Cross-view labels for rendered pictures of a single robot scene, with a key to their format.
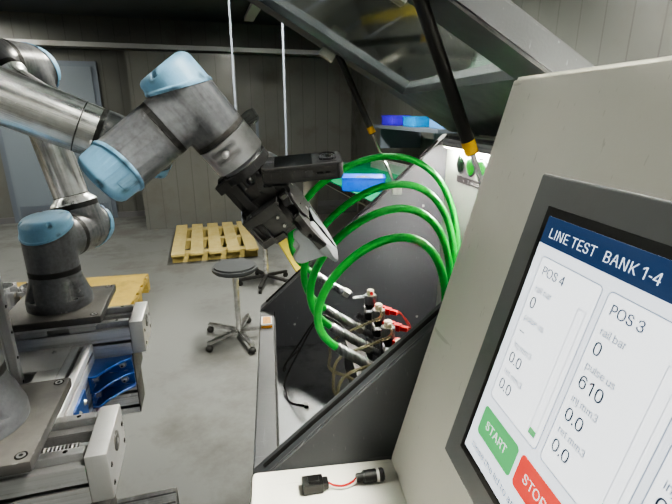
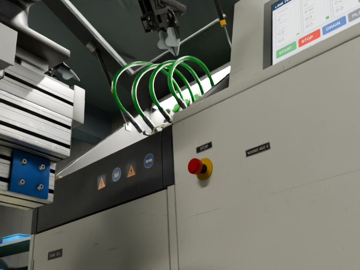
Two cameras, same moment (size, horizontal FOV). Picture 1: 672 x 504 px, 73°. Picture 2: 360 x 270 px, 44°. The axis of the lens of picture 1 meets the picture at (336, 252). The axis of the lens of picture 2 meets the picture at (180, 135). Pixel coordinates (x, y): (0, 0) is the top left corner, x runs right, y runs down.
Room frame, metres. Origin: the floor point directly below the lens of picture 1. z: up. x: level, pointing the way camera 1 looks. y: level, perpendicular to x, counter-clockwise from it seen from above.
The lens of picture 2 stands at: (-0.25, 0.76, 0.46)
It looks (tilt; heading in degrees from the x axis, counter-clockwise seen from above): 24 degrees up; 321
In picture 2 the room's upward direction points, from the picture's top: 3 degrees counter-clockwise
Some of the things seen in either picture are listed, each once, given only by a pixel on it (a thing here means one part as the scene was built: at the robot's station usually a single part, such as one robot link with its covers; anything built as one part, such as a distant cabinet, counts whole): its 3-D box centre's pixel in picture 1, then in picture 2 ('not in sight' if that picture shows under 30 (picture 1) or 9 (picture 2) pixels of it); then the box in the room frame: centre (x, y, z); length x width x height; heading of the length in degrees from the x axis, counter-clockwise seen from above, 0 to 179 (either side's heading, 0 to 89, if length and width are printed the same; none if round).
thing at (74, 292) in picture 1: (57, 285); not in sight; (1.07, 0.71, 1.09); 0.15 x 0.15 x 0.10
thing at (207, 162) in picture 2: not in sight; (198, 167); (0.46, 0.14, 0.80); 0.05 x 0.04 x 0.05; 8
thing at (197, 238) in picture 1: (214, 240); not in sight; (5.13, 1.44, 0.06); 1.36 x 0.94 x 0.12; 14
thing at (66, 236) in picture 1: (51, 240); not in sight; (1.08, 0.71, 1.20); 0.13 x 0.12 x 0.14; 175
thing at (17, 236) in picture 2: (417, 121); (17, 241); (4.54, -0.79, 1.42); 0.29 x 0.20 x 0.10; 16
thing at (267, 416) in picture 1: (268, 396); (96, 188); (0.91, 0.16, 0.87); 0.62 x 0.04 x 0.16; 8
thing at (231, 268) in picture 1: (240, 302); not in sight; (2.84, 0.65, 0.27); 0.51 x 0.49 x 0.54; 14
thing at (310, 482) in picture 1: (343, 479); not in sight; (0.54, -0.01, 0.99); 0.12 x 0.02 x 0.02; 100
